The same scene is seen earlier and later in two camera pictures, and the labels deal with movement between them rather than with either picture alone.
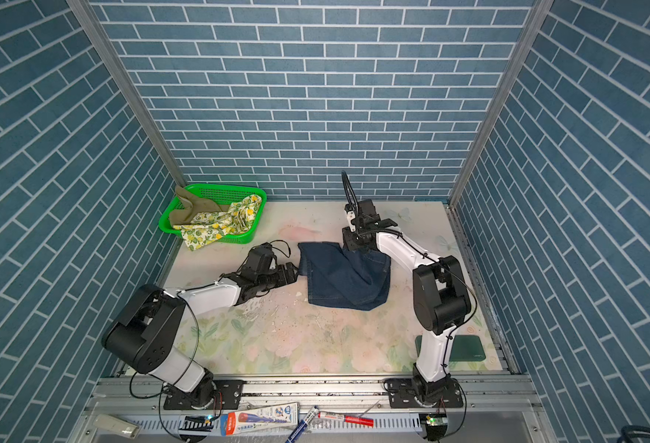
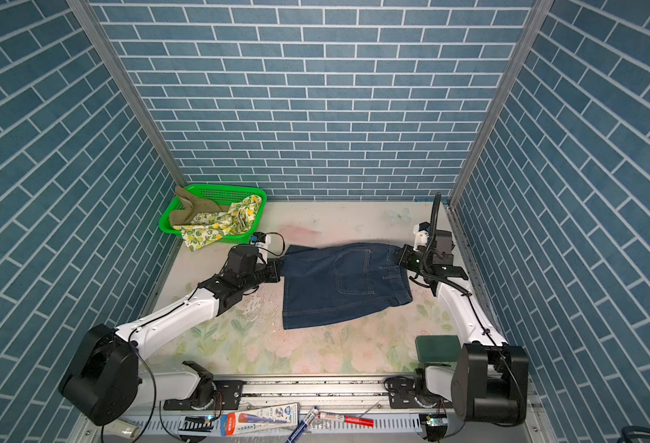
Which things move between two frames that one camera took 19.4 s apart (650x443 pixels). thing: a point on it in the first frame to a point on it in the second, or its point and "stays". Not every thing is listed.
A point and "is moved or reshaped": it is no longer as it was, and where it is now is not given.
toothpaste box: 260,419 stays
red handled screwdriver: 361,421 stays
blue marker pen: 307,419 stays
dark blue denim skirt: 339,278 is moved or reshaped
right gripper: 350,245 to 403,258
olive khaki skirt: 198,206 stays
